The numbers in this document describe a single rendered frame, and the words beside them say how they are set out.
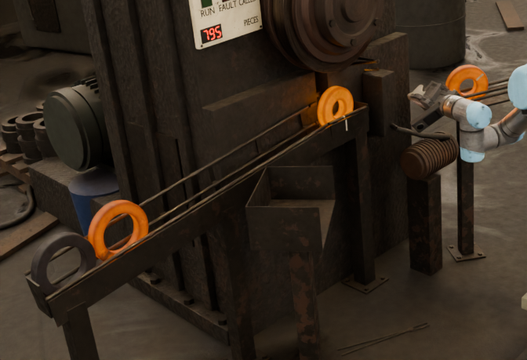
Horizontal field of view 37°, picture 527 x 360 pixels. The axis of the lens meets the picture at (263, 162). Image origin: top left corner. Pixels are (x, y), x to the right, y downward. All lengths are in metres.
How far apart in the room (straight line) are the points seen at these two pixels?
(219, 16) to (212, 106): 0.28
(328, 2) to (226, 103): 0.44
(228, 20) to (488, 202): 1.67
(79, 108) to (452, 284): 1.71
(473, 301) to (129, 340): 1.26
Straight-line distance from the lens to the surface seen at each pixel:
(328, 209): 2.34
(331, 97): 2.69
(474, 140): 2.54
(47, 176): 3.86
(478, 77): 2.97
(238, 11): 2.50
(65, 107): 3.51
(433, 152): 2.92
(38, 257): 2.16
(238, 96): 2.54
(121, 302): 3.20
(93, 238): 2.22
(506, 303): 3.00
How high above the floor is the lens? 1.69
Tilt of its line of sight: 24 degrees down
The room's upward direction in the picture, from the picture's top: 7 degrees counter-clockwise
